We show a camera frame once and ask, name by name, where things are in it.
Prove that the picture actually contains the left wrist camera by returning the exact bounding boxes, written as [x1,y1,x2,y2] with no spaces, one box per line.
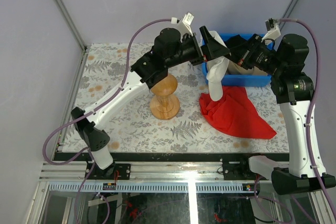
[177,12,194,36]

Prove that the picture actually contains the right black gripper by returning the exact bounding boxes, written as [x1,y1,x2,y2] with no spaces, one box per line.
[221,34,285,76]

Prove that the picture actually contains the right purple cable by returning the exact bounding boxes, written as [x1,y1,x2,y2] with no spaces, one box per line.
[254,17,336,223]

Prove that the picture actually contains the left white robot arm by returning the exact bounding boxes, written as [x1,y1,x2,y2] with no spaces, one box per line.
[71,26,230,179]

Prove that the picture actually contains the wooden hat stand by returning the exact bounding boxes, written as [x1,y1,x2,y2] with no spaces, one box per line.
[150,73,180,120]

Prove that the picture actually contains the purple cable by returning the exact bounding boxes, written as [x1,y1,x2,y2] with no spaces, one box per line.
[43,18,179,166]
[254,17,336,223]

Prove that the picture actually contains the red cloth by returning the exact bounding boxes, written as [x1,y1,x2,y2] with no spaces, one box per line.
[199,86,277,140]

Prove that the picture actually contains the tan baseball cap with logo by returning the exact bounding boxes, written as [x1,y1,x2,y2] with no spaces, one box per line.
[227,61,267,76]

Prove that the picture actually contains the floral table mat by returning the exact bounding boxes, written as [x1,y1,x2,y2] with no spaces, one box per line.
[75,43,289,153]

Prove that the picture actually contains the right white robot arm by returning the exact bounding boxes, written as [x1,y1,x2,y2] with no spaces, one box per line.
[225,34,335,195]

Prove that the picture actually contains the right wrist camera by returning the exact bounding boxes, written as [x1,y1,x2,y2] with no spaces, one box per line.
[261,18,281,42]

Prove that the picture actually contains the black cap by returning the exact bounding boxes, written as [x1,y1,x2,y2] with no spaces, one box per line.
[225,35,248,51]

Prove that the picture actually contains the white baseball cap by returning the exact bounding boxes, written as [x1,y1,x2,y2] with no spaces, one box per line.
[201,30,230,102]

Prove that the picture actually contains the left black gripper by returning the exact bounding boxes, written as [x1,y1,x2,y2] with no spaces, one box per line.
[164,24,228,68]

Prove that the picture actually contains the left aluminium corner post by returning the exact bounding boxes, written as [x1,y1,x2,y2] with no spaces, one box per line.
[54,0,87,52]

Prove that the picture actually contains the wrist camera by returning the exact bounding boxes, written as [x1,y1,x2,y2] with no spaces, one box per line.
[177,12,194,36]
[261,18,281,42]

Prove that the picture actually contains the aluminium front rail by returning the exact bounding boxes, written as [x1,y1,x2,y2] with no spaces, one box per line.
[39,161,224,183]

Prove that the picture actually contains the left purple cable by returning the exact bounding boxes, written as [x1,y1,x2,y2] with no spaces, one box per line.
[43,18,179,166]

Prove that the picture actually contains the blue plastic bin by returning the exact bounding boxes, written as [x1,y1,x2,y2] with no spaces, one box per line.
[202,33,271,87]

